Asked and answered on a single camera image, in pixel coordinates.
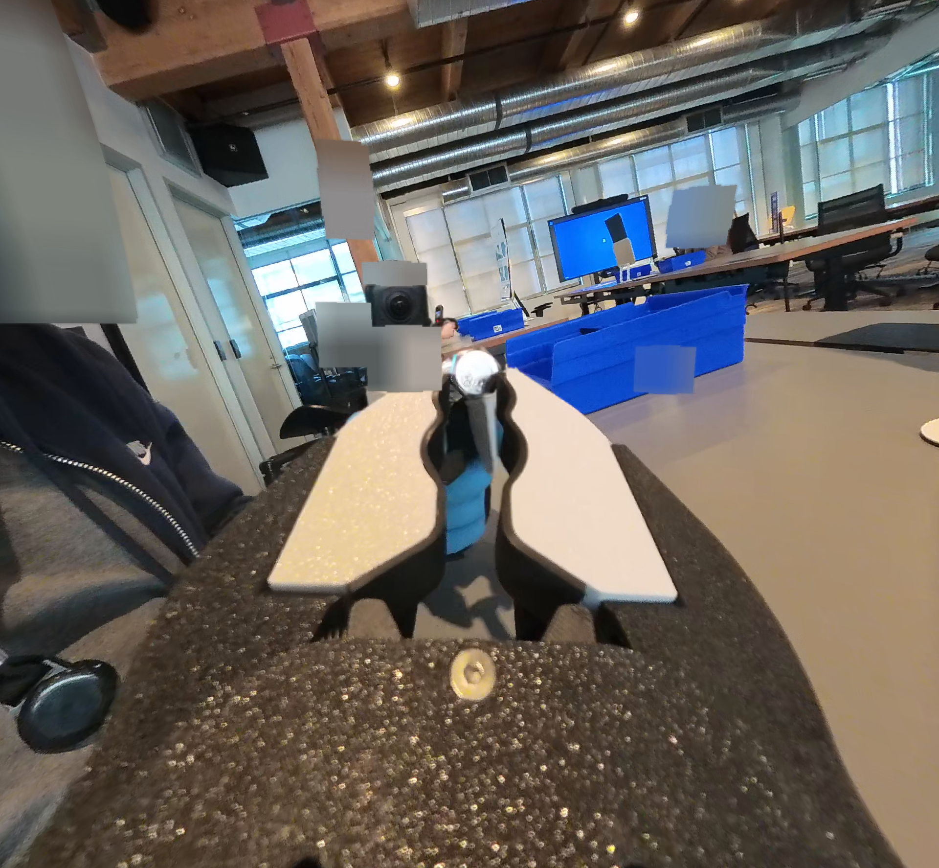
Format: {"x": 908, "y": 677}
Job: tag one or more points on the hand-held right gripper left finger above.
{"x": 352, "y": 494}

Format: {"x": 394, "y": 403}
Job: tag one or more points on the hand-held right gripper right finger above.
{"x": 579, "y": 501}

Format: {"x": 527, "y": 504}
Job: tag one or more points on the silver steel bolt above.
{"x": 473, "y": 371}

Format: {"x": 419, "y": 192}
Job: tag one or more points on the black armchair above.
{"x": 308, "y": 419}

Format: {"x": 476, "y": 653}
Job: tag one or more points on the small blue plastic bin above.
{"x": 484, "y": 327}
{"x": 682, "y": 264}

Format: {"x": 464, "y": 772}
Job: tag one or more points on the large blue plastic bin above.
{"x": 587, "y": 369}

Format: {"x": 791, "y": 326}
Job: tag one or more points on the blue screen monitor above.
{"x": 579, "y": 244}

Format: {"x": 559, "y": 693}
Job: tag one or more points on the white door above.
{"x": 150, "y": 281}
{"x": 198, "y": 281}

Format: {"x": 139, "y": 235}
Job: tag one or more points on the navy zip jacket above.
{"x": 73, "y": 427}

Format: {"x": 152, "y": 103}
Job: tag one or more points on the long wooden table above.
{"x": 770, "y": 251}

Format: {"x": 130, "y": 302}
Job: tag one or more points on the grey sweatshirt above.
{"x": 51, "y": 589}

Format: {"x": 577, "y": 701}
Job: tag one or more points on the black table mat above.
{"x": 880, "y": 337}

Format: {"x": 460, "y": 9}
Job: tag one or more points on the black round knob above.
{"x": 66, "y": 703}

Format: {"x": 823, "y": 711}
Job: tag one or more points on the black office chair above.
{"x": 851, "y": 211}

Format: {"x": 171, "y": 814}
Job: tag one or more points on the black wall speaker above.
{"x": 229, "y": 154}

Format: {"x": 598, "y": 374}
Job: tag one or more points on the wooden post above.
{"x": 312, "y": 90}

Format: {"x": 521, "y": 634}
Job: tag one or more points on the long silver air duct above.
{"x": 587, "y": 75}
{"x": 572, "y": 123}

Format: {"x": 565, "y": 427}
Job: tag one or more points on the red metal beam bracket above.
{"x": 284, "y": 20}

